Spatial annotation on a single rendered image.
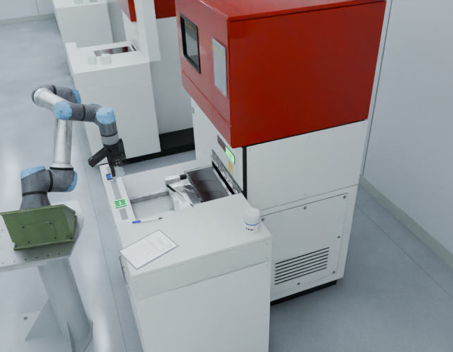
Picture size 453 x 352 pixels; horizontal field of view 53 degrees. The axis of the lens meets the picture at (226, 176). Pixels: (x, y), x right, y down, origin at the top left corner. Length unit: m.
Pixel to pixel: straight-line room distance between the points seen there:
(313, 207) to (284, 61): 0.88
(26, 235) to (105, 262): 1.15
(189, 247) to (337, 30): 1.13
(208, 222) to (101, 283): 1.36
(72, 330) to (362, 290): 1.81
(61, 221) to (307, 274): 1.48
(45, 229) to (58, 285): 0.42
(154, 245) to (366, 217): 2.14
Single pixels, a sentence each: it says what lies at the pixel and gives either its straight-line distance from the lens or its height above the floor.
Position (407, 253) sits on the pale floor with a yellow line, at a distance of 3.49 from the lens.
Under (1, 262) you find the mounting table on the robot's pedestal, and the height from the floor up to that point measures 0.82.
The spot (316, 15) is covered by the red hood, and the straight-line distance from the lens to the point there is 2.03.
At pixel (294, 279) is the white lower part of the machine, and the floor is 0.21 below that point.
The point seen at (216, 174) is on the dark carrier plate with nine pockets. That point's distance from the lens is 2.49.
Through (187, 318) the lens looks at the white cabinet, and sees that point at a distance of 2.15.
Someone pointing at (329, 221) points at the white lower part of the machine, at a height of 0.60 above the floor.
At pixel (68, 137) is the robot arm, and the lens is 2.43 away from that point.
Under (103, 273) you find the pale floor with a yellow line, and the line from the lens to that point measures 3.31.
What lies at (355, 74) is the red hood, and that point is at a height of 1.48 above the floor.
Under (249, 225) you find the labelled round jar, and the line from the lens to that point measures 1.96.
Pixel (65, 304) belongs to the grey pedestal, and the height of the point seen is 0.35.
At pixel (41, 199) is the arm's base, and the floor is 1.00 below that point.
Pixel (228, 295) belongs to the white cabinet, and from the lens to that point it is 2.13.
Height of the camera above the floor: 2.28
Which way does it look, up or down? 34 degrees down
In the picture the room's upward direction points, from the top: 2 degrees counter-clockwise
